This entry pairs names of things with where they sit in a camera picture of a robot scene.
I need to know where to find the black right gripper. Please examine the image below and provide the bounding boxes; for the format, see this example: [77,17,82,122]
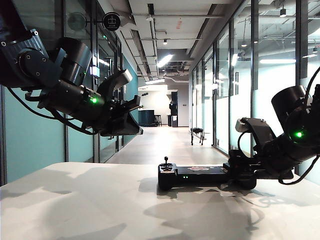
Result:
[222,143,301,181]

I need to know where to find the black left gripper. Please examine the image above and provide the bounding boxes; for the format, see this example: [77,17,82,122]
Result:
[98,95,144,137]

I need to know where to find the black remote control with sticker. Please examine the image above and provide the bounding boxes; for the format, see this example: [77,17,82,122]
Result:
[157,156,257,191]

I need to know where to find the black quadruped robot dog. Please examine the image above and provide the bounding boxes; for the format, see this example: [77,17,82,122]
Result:
[190,126,206,146]

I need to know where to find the dark counter cabinet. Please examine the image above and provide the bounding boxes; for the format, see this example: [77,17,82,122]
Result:
[138,109,156,127]

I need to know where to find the black bin with white label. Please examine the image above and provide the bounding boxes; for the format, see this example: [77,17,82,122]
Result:
[167,114,179,128]

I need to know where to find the tall black cabinet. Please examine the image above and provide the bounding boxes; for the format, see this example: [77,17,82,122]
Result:
[169,91,179,116]

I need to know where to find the long ceiling light bar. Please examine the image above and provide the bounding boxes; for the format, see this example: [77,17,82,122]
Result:
[156,54,174,68]

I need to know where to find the round black hanging sign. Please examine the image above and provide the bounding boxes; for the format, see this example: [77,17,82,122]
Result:
[102,12,122,31]

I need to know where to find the black right camera cable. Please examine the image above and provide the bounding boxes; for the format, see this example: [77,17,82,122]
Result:
[237,131,255,157]

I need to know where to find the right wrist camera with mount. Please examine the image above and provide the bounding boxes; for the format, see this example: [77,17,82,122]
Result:
[236,117,278,151]

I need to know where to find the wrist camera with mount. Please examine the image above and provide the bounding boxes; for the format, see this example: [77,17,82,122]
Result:
[96,69,133,101]
[236,117,278,151]

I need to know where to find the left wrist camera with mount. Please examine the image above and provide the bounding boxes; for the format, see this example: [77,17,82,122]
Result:
[96,69,133,101]

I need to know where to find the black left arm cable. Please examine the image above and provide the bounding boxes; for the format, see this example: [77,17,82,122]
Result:
[4,86,101,137]

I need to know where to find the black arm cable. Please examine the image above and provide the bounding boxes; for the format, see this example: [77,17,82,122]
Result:
[4,86,101,137]
[277,71,320,186]

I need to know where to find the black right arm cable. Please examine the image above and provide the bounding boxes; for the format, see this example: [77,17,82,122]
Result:
[277,71,320,186]

